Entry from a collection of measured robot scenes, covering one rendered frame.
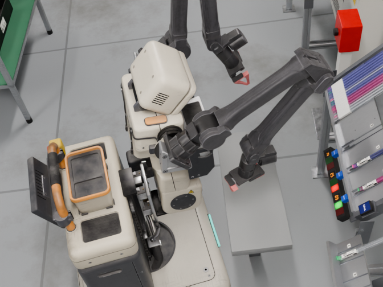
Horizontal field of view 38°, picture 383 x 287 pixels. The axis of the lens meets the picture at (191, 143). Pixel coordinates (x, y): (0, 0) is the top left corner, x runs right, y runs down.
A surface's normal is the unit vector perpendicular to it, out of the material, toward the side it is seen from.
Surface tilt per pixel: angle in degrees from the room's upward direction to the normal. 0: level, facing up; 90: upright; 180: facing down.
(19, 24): 0
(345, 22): 0
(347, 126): 44
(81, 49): 0
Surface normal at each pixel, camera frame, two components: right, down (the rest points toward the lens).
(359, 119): -0.77, -0.40
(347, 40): 0.01, 0.78
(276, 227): -0.11, -0.62
